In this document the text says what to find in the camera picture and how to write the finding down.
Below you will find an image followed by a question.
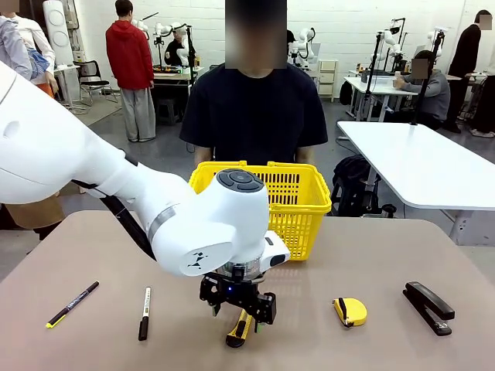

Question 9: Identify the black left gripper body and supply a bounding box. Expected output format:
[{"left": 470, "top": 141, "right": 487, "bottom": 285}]
[{"left": 208, "top": 271, "right": 261, "bottom": 307}]

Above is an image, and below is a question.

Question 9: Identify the yellow black utility knife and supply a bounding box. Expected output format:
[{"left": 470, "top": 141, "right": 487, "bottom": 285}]
[{"left": 225, "top": 308, "right": 254, "bottom": 348}]

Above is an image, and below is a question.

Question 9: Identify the black pen yellow tip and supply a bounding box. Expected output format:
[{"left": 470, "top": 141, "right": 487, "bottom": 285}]
[{"left": 45, "top": 281, "right": 101, "bottom": 330}]

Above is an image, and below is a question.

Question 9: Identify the person's right forearm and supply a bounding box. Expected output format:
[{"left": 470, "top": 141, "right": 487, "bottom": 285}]
[{"left": 193, "top": 145, "right": 216, "bottom": 166}]

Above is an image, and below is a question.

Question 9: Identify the person's left forearm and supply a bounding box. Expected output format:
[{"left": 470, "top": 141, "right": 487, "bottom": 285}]
[{"left": 295, "top": 145, "right": 315, "bottom": 164}]

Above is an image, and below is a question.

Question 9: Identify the yellow plastic basket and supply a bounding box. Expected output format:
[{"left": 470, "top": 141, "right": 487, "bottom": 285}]
[{"left": 188, "top": 160, "right": 333, "bottom": 262}]

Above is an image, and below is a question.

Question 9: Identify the person in navy t-shirt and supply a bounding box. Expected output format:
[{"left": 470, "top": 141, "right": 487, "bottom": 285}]
[{"left": 179, "top": 0, "right": 329, "bottom": 166}]

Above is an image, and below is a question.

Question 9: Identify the seated person in black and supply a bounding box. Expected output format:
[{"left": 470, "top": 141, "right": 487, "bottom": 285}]
[{"left": 164, "top": 29, "right": 191, "bottom": 67}]

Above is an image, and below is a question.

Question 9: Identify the person in red hoodie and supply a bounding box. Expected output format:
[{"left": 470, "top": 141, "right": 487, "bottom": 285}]
[{"left": 104, "top": 0, "right": 158, "bottom": 143}]

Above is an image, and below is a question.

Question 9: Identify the seated person in grey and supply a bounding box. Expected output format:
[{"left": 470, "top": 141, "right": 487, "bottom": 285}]
[{"left": 401, "top": 49, "right": 452, "bottom": 125}]

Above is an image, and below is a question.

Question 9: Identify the person in white blue shirt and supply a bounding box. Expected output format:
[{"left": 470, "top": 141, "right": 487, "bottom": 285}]
[{"left": 0, "top": 0, "right": 65, "bottom": 240}]

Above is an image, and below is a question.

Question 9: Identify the standing person in black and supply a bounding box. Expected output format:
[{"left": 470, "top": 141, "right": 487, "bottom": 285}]
[{"left": 447, "top": 9, "right": 495, "bottom": 137}]

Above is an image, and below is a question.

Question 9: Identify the white marker black cap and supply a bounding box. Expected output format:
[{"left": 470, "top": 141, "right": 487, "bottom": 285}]
[{"left": 138, "top": 286, "right": 152, "bottom": 342}]

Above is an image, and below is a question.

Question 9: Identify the yellow tape measure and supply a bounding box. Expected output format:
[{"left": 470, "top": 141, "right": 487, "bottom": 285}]
[{"left": 332, "top": 296, "right": 368, "bottom": 329}]

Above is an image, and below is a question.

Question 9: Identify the black backpack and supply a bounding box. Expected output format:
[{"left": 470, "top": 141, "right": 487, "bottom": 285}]
[{"left": 331, "top": 154, "right": 382, "bottom": 216}]

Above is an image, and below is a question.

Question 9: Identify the black stapler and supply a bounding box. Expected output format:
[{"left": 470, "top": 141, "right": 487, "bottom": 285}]
[{"left": 401, "top": 281, "right": 456, "bottom": 337}]

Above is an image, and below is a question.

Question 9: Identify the dark plastic stool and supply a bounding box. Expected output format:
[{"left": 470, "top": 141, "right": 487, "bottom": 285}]
[{"left": 155, "top": 97, "right": 185, "bottom": 125}]

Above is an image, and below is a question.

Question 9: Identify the large white table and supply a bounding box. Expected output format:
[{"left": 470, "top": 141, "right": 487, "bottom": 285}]
[{"left": 336, "top": 120, "right": 495, "bottom": 247}]

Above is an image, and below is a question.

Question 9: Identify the white drawer cabinet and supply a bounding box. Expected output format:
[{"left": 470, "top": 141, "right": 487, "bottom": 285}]
[{"left": 317, "top": 59, "right": 340, "bottom": 103}]

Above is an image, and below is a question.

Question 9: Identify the black folding chair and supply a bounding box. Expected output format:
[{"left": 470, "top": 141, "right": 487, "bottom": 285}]
[{"left": 73, "top": 60, "right": 119, "bottom": 108}]

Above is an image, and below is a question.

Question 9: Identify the small white table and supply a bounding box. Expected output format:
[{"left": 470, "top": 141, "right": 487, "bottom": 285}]
[{"left": 343, "top": 75, "right": 419, "bottom": 123}]

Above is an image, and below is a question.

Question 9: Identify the white tall air conditioner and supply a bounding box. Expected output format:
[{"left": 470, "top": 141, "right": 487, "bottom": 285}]
[{"left": 42, "top": 0, "right": 75, "bottom": 67}]

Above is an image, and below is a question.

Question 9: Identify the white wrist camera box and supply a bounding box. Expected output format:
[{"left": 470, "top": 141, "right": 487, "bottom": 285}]
[{"left": 262, "top": 230, "right": 292, "bottom": 268}]

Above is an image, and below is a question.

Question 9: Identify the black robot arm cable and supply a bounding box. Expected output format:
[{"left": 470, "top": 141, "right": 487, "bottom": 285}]
[{"left": 71, "top": 152, "right": 158, "bottom": 263}]

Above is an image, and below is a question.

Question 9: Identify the black camera stand pole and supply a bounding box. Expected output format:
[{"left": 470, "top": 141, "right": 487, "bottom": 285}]
[
  {"left": 410, "top": 31, "right": 445, "bottom": 127},
  {"left": 364, "top": 32, "right": 383, "bottom": 117}
]

